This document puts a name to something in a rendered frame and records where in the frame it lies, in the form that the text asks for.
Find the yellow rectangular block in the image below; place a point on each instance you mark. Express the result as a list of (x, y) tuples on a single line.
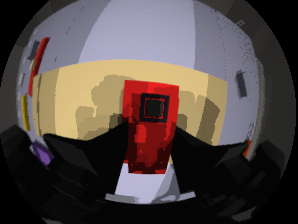
[(25, 112)]

